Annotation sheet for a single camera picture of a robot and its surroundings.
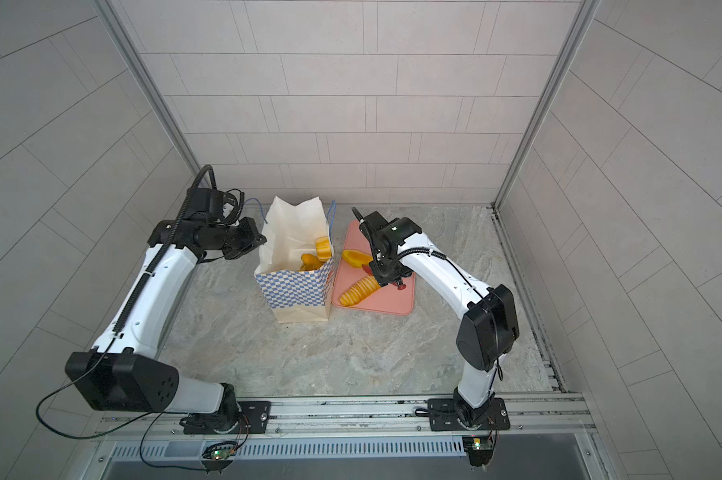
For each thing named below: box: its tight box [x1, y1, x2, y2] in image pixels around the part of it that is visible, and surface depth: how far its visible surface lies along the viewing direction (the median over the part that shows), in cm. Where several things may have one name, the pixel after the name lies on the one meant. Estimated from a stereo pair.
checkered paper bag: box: [254, 196, 335, 324], surface depth 80 cm
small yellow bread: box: [342, 250, 374, 268], surface depth 98 cm
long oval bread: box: [300, 253, 324, 271], surface depth 93 cm
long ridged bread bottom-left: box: [339, 276, 380, 307], surface depth 92 cm
